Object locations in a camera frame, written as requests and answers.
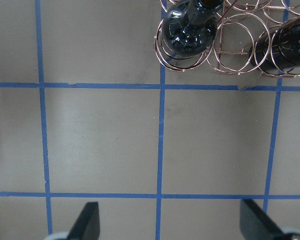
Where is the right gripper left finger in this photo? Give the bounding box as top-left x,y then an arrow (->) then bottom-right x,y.
44,201 -> 100,240

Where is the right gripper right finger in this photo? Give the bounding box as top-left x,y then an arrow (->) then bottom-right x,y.
239,199 -> 300,240

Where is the dark wine bottle in basket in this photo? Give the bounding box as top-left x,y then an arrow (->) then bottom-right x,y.
162,0 -> 224,57

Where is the copper wire wine basket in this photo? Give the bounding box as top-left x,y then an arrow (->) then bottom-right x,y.
154,0 -> 300,78

